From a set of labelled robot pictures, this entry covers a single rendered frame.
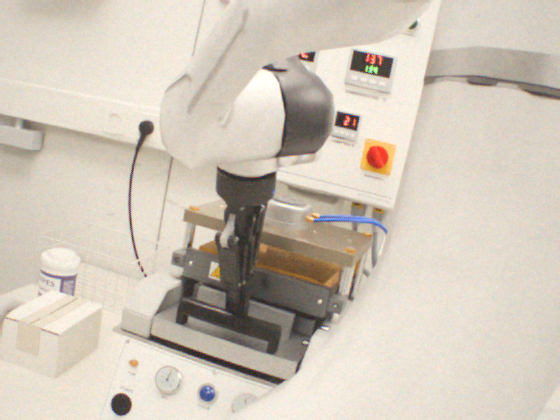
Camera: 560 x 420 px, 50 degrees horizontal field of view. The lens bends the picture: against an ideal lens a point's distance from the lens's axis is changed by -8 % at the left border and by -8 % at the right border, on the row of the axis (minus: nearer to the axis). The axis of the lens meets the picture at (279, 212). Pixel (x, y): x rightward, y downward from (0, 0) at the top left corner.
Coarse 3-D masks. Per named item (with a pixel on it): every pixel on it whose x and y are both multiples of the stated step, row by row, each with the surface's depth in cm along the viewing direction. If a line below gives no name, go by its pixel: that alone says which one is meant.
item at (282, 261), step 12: (216, 252) 99; (264, 252) 104; (276, 252) 103; (288, 252) 104; (264, 264) 97; (276, 264) 99; (288, 264) 100; (300, 264) 102; (312, 264) 103; (324, 264) 105; (300, 276) 96; (312, 276) 96; (324, 276) 98; (336, 276) 102
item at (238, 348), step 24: (168, 312) 94; (264, 312) 94; (288, 312) 93; (168, 336) 91; (192, 336) 90; (216, 336) 89; (240, 336) 91; (288, 336) 93; (240, 360) 88; (264, 360) 87; (288, 360) 86
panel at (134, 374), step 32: (128, 352) 92; (160, 352) 91; (128, 384) 90; (192, 384) 89; (224, 384) 88; (256, 384) 87; (128, 416) 89; (160, 416) 88; (192, 416) 87; (224, 416) 87
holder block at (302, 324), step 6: (198, 288) 101; (252, 300) 100; (294, 312) 98; (300, 318) 97; (306, 318) 97; (312, 318) 97; (318, 318) 98; (324, 318) 104; (294, 324) 97; (300, 324) 97; (306, 324) 97; (312, 324) 96; (318, 324) 100; (294, 330) 97; (300, 330) 97; (306, 330) 97; (312, 330) 96
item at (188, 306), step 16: (192, 304) 89; (208, 304) 89; (176, 320) 90; (208, 320) 89; (224, 320) 88; (240, 320) 87; (256, 320) 87; (256, 336) 87; (272, 336) 86; (272, 352) 86
